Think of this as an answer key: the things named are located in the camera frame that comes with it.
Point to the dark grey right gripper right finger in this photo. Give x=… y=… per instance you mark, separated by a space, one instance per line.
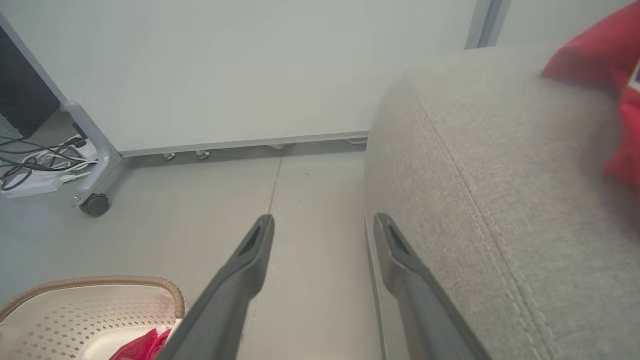
x=425 y=310

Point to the white perforated laundry basket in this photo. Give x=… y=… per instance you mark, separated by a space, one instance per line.
x=75 y=310

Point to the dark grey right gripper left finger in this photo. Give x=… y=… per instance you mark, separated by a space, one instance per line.
x=220 y=310

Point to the plain red garment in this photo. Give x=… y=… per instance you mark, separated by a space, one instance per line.
x=600 y=55

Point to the grey partition leg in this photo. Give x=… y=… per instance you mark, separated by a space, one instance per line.
x=97 y=150

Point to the square white power strip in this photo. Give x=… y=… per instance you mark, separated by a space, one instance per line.
x=86 y=149

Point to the grey fabric sofa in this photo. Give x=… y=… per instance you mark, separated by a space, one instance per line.
x=525 y=200

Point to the small metal levelling foot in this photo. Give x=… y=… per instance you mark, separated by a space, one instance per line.
x=169 y=156
x=202 y=154

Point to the black cabinet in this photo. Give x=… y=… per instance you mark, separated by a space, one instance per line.
x=22 y=85

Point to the black caster wheel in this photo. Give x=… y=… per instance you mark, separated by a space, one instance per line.
x=95 y=205

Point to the large white partition panel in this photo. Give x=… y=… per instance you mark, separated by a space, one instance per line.
x=240 y=75

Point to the red jersey with white trim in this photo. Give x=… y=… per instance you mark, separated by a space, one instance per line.
x=142 y=347

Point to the white power adapter box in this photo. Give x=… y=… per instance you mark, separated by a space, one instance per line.
x=35 y=186

